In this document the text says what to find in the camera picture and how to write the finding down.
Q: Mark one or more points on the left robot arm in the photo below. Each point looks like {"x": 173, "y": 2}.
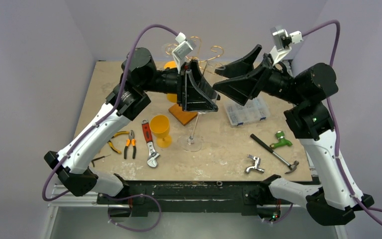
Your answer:
{"x": 124, "y": 103}

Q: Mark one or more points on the green faucet valve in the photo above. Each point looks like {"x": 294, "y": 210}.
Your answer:
{"x": 282, "y": 141}

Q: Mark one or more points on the aluminium frame rail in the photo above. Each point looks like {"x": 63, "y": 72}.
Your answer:
{"x": 69, "y": 200}

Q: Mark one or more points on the chrome faucet tap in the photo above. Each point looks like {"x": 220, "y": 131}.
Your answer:
{"x": 256, "y": 166}

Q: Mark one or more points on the clear wine glass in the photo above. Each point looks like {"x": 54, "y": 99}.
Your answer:
{"x": 192, "y": 142}
{"x": 167, "y": 49}

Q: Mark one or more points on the black table front rail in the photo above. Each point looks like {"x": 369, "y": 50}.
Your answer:
{"x": 141, "y": 197}

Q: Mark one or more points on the gold wire wine glass rack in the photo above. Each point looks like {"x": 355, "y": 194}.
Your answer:
{"x": 201, "y": 53}

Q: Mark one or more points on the clear plastic screw box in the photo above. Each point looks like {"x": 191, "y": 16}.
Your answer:
{"x": 254, "y": 110}

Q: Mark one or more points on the orange black pliers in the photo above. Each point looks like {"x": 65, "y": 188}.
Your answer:
{"x": 130, "y": 142}

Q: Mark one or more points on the yellow wine glass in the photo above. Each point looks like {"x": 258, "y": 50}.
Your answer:
{"x": 160, "y": 127}
{"x": 171, "y": 88}

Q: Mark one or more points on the wooden rack base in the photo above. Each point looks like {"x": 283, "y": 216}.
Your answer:
{"x": 181, "y": 116}

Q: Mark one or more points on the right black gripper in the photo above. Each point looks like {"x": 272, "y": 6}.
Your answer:
{"x": 263, "y": 76}

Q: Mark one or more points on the small black hex key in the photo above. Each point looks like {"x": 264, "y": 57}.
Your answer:
{"x": 98, "y": 158}

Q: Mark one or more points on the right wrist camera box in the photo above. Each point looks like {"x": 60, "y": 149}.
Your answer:
{"x": 283, "y": 42}

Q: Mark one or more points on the red adjustable wrench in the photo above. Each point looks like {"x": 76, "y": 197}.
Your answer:
{"x": 153, "y": 154}

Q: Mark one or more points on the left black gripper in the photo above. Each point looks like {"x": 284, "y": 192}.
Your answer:
{"x": 198, "y": 94}

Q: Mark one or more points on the black handled hammer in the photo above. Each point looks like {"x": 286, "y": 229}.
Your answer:
{"x": 291, "y": 166}

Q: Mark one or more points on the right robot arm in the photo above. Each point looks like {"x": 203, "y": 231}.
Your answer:
{"x": 336, "y": 199}

